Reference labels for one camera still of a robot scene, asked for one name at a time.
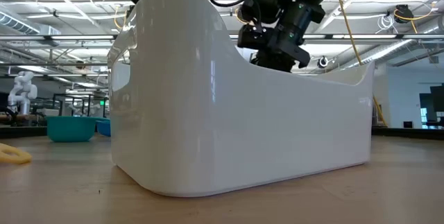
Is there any bright blue measuring cup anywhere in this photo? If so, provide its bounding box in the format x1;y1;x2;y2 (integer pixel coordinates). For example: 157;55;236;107
95;118;112;137

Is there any teal measuring cup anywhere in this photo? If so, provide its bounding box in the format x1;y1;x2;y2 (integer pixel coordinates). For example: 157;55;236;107
46;115;98;144

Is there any yellow measuring cup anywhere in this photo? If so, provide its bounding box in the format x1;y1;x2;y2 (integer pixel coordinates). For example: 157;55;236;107
0;142;33;165

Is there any white plastic basket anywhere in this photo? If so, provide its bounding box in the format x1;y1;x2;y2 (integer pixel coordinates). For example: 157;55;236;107
107;0;375;198

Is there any long ceiling light strip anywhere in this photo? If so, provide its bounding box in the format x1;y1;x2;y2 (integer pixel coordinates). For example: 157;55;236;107
0;35;115;41
228;33;444;41

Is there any dark computer monitor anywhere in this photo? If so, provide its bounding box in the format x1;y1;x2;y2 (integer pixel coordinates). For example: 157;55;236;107
418;84;444;126

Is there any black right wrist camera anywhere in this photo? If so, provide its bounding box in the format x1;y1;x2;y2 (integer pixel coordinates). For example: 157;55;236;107
237;26;275;50

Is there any black ceiling cable reel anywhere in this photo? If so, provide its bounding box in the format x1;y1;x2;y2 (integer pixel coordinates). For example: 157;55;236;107
395;4;412;24

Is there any grey ceiling air duct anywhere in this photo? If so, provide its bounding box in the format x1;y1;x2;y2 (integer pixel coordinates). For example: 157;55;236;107
0;10;62;36

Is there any black metal frame rack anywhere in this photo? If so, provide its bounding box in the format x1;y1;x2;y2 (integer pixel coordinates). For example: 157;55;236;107
51;93;110;117

